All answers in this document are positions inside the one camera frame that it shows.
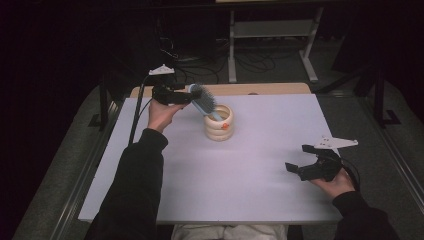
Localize white metal table frame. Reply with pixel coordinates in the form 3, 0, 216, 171
227, 6, 325, 85

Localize light blue hairbrush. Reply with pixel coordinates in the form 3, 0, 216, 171
187, 82, 225, 122

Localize right hand-held gripper cable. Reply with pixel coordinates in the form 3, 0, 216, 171
339, 157, 362, 193

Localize person's left hand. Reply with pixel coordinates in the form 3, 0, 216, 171
146, 98, 188, 135

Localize cream ringed holder cup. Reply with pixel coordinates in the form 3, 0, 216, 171
203, 103, 235, 143

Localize black cables on floor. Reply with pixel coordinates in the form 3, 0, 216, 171
155, 34, 278, 85

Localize hand-held gripper cable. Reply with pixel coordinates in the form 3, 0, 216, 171
127, 74, 154, 145
339, 157, 362, 193

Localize left hand-held gripper cable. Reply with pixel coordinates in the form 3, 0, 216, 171
127, 74, 154, 145

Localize person's right hand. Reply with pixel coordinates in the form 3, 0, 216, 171
309, 167, 357, 201

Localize person's lap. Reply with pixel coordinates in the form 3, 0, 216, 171
171, 223, 289, 240

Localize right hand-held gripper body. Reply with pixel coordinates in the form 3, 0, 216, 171
297, 135, 360, 183

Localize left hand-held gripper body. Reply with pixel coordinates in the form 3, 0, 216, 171
148, 63, 184, 107

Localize black metal stand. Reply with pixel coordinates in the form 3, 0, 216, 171
361, 61, 403, 130
87, 75, 118, 130

